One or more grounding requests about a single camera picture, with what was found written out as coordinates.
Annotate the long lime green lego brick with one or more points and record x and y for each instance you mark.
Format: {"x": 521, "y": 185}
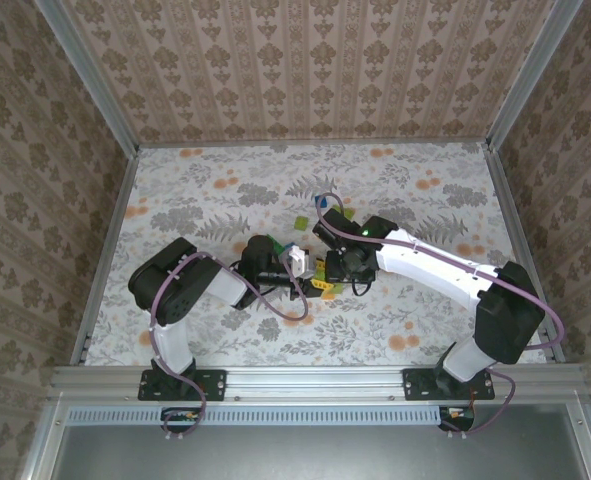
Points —
{"x": 350, "y": 215}
{"x": 336, "y": 288}

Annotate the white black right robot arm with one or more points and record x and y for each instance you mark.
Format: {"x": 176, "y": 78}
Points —
{"x": 425, "y": 270}

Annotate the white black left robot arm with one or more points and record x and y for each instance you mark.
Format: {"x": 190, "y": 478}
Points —
{"x": 140, "y": 280}

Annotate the small lime green lego brick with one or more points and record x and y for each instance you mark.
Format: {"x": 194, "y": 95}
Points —
{"x": 301, "y": 223}

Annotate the floral patterned table cover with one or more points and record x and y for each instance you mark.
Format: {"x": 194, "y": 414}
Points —
{"x": 355, "y": 340}

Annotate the grey metal panel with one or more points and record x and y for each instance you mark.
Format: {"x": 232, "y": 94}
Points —
{"x": 315, "y": 455}

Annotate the long aluminium mounting rail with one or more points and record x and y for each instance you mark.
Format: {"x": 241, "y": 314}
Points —
{"x": 315, "y": 382}

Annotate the aluminium back rail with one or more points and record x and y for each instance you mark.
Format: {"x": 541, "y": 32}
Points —
{"x": 315, "y": 143}

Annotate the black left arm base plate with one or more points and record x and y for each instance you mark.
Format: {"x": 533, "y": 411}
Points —
{"x": 215, "y": 385}

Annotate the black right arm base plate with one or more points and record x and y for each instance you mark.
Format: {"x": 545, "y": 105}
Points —
{"x": 417, "y": 385}

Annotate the aluminium side rail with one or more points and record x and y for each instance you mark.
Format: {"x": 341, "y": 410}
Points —
{"x": 512, "y": 215}
{"x": 107, "y": 250}

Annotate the aluminium frame post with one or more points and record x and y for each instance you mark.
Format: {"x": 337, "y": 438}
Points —
{"x": 531, "y": 75}
{"x": 91, "y": 75}

